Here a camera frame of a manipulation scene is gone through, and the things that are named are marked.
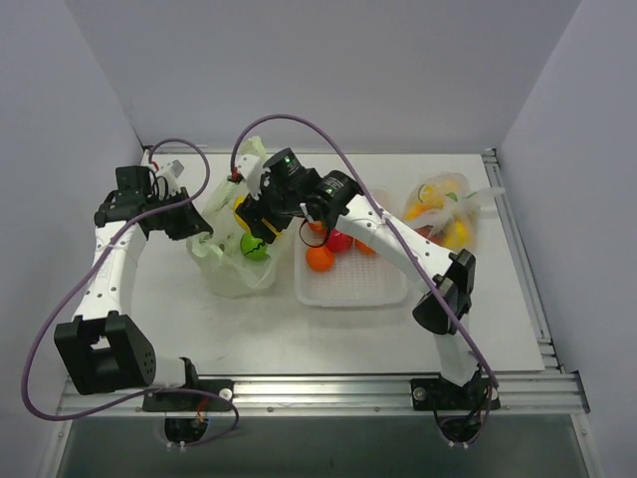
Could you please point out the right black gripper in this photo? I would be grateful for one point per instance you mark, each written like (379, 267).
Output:
(260, 214)

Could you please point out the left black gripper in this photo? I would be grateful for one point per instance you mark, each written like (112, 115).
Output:
(178, 219)

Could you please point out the green fake fruit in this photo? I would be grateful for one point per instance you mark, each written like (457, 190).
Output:
(253, 248)

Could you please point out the yellow fake mango front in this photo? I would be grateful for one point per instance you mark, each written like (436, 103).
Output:
(237, 203)

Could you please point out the green avocado print plastic bag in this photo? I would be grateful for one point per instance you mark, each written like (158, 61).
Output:
(218, 256)

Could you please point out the orange fake orange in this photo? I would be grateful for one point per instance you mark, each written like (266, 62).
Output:
(363, 248)
(319, 259)

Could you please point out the red fake apple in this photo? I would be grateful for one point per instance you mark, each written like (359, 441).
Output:
(338, 242)

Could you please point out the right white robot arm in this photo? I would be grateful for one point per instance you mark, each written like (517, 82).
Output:
(446, 279)

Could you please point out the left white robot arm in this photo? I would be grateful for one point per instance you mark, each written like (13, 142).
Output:
(101, 347)

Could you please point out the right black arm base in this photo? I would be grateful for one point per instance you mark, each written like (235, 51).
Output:
(437, 393)

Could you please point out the red orange fake tomato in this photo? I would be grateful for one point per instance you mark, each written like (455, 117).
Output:
(317, 227)

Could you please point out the tied clear bag of fruits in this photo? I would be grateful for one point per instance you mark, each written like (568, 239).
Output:
(445, 210)

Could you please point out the white plastic basket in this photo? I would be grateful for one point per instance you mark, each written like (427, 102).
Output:
(355, 280)

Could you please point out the aluminium right rail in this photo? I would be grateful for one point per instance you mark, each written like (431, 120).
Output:
(528, 284)

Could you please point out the aluminium rail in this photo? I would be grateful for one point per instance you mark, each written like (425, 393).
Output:
(545, 392)
(528, 284)

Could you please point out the aluminium front rail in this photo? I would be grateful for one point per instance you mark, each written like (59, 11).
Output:
(545, 392)

